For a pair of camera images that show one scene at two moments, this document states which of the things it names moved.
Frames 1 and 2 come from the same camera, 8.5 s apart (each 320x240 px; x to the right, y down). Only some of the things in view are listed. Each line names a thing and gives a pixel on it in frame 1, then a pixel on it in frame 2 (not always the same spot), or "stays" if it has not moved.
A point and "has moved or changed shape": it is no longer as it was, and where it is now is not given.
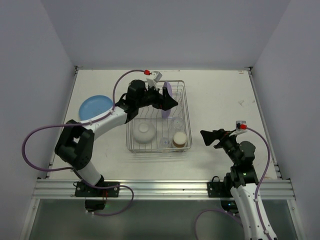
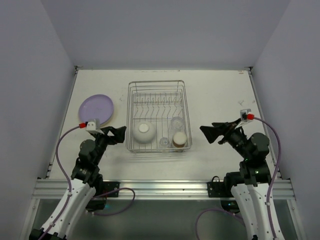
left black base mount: (95, 199) stays
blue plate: (93, 105) has moved or changed shape
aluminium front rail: (156, 189) stays
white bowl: (144, 132) stays
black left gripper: (160, 99) to (107, 136)
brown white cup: (179, 139) stays
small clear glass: (165, 142) stays
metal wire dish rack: (152, 131) stays
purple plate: (166, 114) to (97, 107)
